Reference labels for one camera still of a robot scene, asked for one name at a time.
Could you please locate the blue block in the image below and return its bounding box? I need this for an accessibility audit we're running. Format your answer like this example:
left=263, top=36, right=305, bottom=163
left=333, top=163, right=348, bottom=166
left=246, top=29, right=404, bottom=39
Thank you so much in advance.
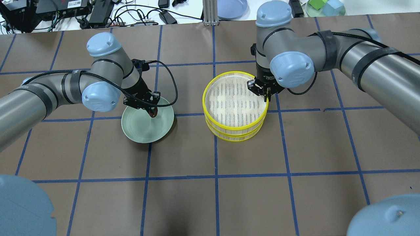
left=322, top=0, right=345, bottom=16

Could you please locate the yellow top steamer layer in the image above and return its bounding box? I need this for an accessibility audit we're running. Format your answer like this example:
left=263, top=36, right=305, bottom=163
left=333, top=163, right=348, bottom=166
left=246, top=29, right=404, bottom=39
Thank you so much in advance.
left=202, top=71, right=269, bottom=133

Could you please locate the blue plate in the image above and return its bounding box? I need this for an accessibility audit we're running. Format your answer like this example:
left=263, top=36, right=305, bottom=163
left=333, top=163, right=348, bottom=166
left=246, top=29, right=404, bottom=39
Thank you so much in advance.
left=217, top=0, right=248, bottom=20

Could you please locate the green block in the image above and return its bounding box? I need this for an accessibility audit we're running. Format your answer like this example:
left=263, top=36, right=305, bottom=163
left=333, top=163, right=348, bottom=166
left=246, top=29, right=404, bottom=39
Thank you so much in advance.
left=308, top=0, right=327, bottom=10

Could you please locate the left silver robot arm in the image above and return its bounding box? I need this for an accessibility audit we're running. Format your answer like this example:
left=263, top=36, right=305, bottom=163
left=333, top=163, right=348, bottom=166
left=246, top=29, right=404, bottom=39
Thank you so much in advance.
left=0, top=32, right=160, bottom=150

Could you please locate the green plate with blocks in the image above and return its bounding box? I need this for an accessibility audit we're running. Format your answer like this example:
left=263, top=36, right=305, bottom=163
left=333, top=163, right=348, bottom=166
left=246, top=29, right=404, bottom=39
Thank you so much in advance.
left=305, top=0, right=346, bottom=17

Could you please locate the yellow bottom steamer layer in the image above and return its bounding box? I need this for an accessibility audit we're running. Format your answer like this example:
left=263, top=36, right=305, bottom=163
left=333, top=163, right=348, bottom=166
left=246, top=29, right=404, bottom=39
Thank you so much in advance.
left=205, top=117, right=264, bottom=142

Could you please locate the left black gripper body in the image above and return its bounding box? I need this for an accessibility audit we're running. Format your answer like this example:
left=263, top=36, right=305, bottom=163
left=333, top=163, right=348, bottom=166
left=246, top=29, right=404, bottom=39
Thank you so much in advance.
left=123, top=79, right=160, bottom=109

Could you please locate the yellow steamer layer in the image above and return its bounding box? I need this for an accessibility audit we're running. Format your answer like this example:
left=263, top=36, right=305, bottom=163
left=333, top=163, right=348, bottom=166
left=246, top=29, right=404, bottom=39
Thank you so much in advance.
left=205, top=117, right=264, bottom=142
left=202, top=71, right=269, bottom=133

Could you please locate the black power adapter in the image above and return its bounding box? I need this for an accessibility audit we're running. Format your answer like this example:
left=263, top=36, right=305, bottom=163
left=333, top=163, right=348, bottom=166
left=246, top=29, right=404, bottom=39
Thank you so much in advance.
left=88, top=0, right=114, bottom=27

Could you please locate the aluminium frame post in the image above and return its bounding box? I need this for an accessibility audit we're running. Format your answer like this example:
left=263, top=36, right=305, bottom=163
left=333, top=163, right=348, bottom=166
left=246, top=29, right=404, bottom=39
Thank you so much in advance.
left=202, top=0, right=219, bottom=26

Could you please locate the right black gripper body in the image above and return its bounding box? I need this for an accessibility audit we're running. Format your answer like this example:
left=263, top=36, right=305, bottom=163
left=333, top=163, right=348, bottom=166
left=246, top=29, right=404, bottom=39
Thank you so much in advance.
left=247, top=64, right=285, bottom=96

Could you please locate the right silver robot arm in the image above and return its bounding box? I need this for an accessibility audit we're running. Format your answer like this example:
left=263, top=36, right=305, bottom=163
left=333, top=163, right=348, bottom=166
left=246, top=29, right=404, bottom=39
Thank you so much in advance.
left=247, top=0, right=420, bottom=134

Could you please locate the light green plate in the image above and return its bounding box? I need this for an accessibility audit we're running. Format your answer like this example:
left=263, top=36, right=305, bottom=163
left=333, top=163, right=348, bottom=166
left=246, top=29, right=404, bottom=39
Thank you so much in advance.
left=121, top=106, right=175, bottom=144

